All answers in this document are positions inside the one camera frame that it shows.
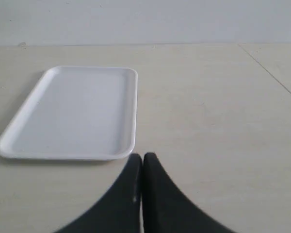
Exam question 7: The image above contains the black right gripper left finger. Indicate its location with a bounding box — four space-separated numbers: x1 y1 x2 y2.
57 153 142 233

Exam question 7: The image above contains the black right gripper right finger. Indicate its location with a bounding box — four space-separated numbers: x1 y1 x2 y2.
142 152 233 233

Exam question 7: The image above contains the white rectangular plastic tray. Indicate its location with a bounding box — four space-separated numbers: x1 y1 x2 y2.
0 66 138 161

